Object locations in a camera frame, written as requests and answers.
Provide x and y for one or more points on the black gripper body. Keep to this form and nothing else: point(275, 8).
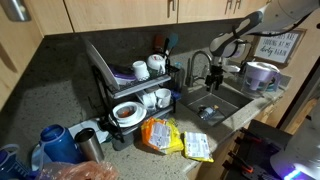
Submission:
point(215, 73)

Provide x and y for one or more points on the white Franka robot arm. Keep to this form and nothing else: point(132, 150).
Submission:
point(290, 13)

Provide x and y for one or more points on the stainless steel sink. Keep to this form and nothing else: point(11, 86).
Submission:
point(230, 98)

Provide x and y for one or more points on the black robot mounting stand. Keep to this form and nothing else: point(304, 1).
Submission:
point(266, 140)

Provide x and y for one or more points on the curved metal faucet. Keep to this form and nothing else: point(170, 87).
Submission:
point(189, 76)

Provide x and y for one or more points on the blue dish soap bottle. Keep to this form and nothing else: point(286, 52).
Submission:
point(180, 78)

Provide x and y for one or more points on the blue sponge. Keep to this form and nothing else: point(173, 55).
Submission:
point(176, 95)

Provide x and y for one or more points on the black utensil holder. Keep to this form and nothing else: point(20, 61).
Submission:
point(172, 78)

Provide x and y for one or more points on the purple white filter pitcher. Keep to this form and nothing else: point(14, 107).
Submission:
point(258, 75)

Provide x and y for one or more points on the teal spatula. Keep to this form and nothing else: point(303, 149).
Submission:
point(172, 40)

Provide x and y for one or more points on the black cooking utensil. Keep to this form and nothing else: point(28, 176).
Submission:
point(165, 46)

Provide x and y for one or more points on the white mug on rack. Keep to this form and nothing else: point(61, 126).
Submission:
point(156, 63)

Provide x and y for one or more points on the small yellow white packet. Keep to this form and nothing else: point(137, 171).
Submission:
point(197, 146)

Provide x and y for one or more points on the red spatula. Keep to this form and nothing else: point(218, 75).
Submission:
point(158, 42)

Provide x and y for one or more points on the clear glass cup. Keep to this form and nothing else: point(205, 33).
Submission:
point(146, 100)

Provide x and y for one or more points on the framed text sign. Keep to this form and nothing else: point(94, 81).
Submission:
point(276, 46)

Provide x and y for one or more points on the yellow orange snack bag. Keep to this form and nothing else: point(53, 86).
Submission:
point(160, 135)

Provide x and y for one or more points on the orange black clamp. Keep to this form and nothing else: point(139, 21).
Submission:
point(241, 166)

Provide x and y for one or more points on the white bowl with sauce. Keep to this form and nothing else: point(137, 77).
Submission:
point(128, 113)

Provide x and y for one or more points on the purple bowl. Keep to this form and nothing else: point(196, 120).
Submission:
point(123, 75)

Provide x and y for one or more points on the large white plate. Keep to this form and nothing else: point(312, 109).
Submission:
point(100, 63)

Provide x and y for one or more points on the wooden upper cabinets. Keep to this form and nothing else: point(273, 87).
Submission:
point(116, 13)

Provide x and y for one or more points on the stainless steel tumbler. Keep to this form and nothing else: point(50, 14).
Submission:
point(90, 146)

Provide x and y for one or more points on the pink plastic bag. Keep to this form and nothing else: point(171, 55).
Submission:
point(80, 171)

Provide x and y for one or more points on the blue plastic container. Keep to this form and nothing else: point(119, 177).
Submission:
point(10, 165)

